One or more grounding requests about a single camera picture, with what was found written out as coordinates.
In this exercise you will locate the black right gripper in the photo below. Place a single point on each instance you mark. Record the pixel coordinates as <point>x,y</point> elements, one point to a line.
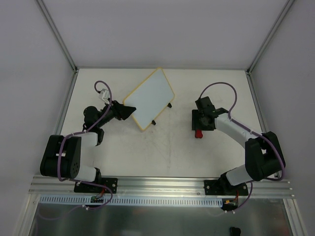
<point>198,120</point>

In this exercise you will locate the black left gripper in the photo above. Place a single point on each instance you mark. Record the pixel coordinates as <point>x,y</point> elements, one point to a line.
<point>118,110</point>

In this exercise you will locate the red bone-shaped eraser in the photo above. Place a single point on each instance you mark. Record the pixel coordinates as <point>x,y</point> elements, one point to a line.
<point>198,134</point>

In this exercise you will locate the yellow framed whiteboard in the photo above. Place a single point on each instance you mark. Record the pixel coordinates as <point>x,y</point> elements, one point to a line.
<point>150,98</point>

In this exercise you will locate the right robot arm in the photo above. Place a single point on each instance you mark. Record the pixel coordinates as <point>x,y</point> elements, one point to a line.
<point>263,154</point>

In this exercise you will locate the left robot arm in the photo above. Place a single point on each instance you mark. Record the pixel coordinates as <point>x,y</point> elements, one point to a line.
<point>62,156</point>

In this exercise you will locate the black object at bottom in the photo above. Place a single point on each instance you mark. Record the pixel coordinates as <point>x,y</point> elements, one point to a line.
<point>234,231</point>

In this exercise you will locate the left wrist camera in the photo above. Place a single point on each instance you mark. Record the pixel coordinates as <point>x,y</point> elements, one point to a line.
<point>104,95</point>

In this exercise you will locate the left aluminium frame post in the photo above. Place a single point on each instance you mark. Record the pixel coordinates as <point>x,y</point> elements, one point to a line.
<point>53,28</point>

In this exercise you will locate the aluminium frame post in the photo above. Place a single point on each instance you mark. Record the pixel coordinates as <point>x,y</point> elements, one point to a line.
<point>53,28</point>
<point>271,33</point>

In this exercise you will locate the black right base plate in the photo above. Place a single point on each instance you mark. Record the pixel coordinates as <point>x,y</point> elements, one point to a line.
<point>218,188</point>

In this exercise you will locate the aluminium mounting rail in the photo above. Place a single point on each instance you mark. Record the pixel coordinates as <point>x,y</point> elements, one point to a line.
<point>162,187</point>

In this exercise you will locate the white slotted cable duct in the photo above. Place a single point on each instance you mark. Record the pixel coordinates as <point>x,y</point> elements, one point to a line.
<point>132,201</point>

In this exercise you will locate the right aluminium frame post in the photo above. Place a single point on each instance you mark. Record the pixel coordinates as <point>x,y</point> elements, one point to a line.
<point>271,33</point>

